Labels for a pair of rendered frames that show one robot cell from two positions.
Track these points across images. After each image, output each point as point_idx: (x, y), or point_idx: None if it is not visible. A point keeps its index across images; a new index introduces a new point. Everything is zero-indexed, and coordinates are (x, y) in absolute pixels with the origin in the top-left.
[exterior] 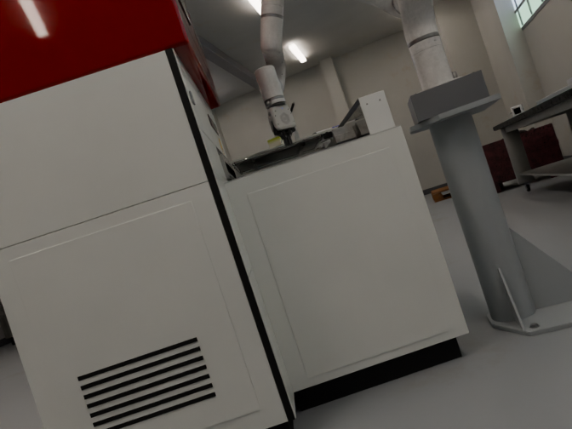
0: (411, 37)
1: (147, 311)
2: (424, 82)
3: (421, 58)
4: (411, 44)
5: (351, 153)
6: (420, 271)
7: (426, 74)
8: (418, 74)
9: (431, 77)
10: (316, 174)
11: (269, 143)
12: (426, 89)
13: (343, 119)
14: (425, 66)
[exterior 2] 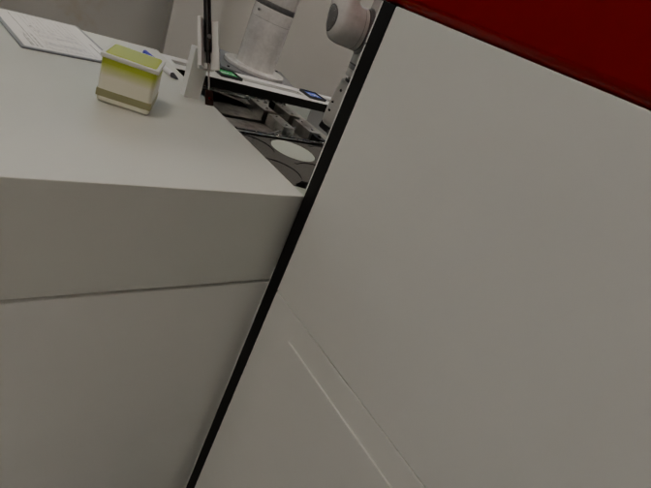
0: (294, 7)
1: None
2: (271, 66)
3: (285, 38)
4: (290, 15)
5: None
6: None
7: (277, 58)
8: (271, 51)
9: (276, 64)
10: None
11: (155, 85)
12: (281, 81)
13: (252, 87)
14: (281, 49)
